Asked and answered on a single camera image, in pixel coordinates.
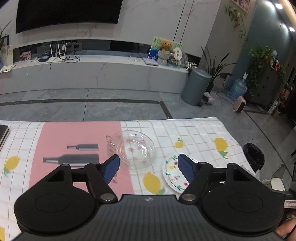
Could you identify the lemon check tablecloth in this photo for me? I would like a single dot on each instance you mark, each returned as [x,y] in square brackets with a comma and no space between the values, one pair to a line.
[29,145]

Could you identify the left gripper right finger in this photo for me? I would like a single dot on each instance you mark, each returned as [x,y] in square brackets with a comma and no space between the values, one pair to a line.
[200,172]

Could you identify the fruit pattern white plate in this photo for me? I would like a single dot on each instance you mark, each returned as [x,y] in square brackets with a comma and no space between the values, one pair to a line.
[173,176]

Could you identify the tall floor plant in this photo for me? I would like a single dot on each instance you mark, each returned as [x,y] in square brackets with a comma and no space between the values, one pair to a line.
[215,69]

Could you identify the teddy bear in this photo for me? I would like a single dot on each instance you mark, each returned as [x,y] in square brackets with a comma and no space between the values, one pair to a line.
[166,47]

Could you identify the clear glass plate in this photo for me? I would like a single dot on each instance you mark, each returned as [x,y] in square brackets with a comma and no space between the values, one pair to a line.
[136,150]

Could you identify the black stool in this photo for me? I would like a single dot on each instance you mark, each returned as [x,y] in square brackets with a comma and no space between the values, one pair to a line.
[254,156]

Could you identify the black book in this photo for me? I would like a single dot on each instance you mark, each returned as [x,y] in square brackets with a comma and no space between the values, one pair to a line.
[4,132]

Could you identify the person right hand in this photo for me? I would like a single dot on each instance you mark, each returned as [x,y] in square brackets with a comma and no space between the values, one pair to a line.
[287,229]

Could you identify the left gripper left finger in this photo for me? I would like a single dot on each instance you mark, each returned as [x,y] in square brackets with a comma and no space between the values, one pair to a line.
[97,173]

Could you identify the black television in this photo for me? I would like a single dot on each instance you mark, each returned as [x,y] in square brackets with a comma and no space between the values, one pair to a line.
[36,14]

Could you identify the pink small heater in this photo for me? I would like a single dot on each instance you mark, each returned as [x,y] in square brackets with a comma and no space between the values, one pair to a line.
[239,104]

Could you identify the white wifi router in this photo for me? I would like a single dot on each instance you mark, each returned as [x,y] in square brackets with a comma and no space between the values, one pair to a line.
[58,51]

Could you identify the grey trash bin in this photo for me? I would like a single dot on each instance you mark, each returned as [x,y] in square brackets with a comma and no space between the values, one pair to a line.
[195,86]

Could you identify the blue water jug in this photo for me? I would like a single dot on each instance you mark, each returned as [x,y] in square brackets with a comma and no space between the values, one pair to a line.
[239,88]

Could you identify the white tv console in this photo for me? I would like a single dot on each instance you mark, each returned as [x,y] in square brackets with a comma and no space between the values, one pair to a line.
[93,71]

